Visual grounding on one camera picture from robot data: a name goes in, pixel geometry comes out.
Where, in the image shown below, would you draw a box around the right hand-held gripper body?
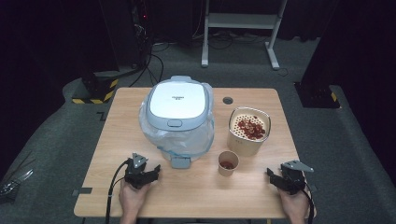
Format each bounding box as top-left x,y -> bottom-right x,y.
279,160 -> 315,196

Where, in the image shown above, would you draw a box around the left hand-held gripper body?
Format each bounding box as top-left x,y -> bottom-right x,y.
123,151 -> 152,190

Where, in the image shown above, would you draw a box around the bowl of red beans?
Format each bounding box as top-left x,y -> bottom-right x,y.
226,106 -> 272,158

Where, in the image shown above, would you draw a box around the brown paper cup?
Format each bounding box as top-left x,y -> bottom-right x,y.
218,150 -> 240,177

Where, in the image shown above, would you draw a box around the white pedal trash can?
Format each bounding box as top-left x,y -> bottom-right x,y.
138,75 -> 216,170

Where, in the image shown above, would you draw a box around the person's left hand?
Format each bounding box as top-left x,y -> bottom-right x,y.
118,179 -> 151,217

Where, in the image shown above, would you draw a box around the person's right hand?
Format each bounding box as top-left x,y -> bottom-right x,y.
277,187 -> 318,218

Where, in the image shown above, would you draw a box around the clear plastic bin liner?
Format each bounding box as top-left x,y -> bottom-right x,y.
138,82 -> 216,159

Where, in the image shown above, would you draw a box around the red food scraps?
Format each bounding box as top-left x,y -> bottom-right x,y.
236,118 -> 267,141

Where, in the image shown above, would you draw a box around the black yellow striped base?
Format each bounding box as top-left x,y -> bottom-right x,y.
71,70 -> 120,105
293,80 -> 341,109

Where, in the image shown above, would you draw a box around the metal tripod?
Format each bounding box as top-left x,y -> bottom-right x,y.
0,150 -> 35,201

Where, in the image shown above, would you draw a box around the dark equipment rack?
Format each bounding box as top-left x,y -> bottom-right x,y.
130,0 -> 154,68

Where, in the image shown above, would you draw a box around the white metal stand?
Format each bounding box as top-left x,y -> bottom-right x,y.
201,0 -> 289,71

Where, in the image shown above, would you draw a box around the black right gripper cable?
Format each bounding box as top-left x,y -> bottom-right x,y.
300,182 -> 316,224

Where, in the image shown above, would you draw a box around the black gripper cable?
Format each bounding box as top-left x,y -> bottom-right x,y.
300,182 -> 316,224
105,159 -> 131,224

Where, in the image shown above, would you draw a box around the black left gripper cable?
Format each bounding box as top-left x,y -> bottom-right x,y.
105,159 -> 131,224

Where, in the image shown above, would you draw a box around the black floor cable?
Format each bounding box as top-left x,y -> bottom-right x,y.
128,40 -> 166,89

